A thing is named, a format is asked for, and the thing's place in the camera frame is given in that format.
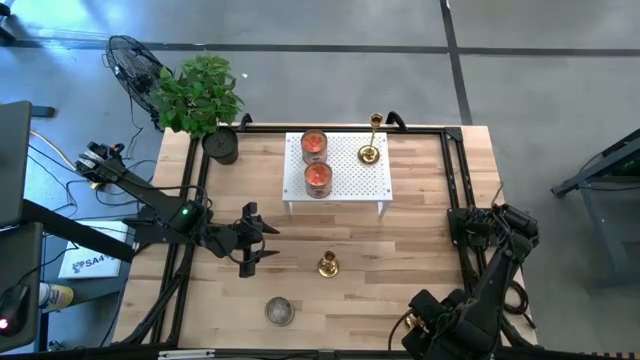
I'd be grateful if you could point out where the black computer mouse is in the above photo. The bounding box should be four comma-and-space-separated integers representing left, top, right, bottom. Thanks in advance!
0, 283, 30, 337

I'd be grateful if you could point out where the dark metal stand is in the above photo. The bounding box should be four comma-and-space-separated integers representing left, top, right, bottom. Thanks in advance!
550, 127, 640, 294

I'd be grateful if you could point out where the black floor fan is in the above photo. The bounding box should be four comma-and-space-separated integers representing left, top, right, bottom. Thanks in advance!
103, 34, 169, 132

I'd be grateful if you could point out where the green potted plant black pot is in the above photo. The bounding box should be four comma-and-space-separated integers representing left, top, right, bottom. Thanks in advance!
151, 53, 246, 166

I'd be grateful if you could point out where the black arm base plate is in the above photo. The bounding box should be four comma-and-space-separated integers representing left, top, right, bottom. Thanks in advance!
448, 207, 506, 249
130, 208, 205, 246

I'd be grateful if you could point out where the white printed box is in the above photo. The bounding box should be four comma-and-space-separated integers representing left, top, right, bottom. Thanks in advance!
57, 219, 130, 280

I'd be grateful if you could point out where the black coiled cable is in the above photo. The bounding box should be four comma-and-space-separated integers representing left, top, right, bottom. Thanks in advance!
502, 277, 537, 330

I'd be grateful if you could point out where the black desk beam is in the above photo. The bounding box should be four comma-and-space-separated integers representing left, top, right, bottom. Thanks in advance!
22, 198, 137, 265

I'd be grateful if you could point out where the red candle tin heart label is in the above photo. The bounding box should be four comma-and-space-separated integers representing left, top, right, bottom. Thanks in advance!
300, 128, 330, 165
303, 160, 334, 200

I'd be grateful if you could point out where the white cable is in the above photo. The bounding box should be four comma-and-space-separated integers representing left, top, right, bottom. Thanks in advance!
28, 129, 91, 180

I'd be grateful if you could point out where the black aluminium rig frame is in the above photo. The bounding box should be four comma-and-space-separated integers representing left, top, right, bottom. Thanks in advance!
113, 122, 540, 351

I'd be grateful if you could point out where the silver candle tin floral label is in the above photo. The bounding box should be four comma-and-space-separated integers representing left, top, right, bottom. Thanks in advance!
264, 295, 297, 328

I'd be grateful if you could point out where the yellow white spray can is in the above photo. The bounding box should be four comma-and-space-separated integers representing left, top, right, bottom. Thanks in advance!
38, 281, 75, 313

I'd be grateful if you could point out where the white perforated shelf riser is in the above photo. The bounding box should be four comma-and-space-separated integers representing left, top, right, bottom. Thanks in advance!
281, 131, 395, 217

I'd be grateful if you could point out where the black chair base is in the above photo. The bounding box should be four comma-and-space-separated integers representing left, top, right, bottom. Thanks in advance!
0, 3, 17, 47

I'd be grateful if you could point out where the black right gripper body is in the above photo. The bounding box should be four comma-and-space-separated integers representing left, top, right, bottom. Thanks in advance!
399, 288, 474, 360

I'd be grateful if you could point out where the black desk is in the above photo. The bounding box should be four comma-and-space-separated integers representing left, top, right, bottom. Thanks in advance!
0, 222, 45, 354

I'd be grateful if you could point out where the silver bracket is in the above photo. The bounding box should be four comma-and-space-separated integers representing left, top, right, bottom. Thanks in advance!
158, 349, 216, 360

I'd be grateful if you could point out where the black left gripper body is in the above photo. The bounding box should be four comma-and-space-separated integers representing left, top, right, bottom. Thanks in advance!
219, 201, 269, 279

